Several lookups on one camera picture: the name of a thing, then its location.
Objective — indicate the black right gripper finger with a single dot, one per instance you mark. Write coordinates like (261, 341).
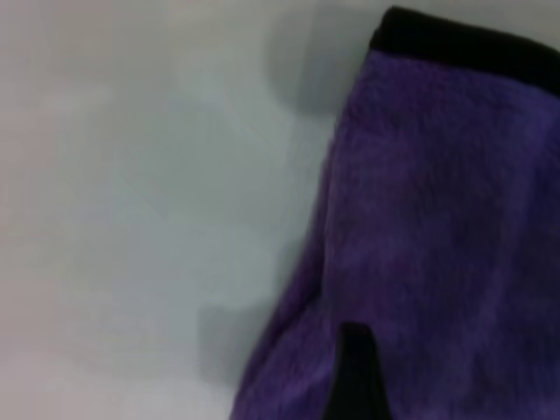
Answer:
(356, 376)

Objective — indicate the purple cloth with black trim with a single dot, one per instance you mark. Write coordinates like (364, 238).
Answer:
(437, 210)

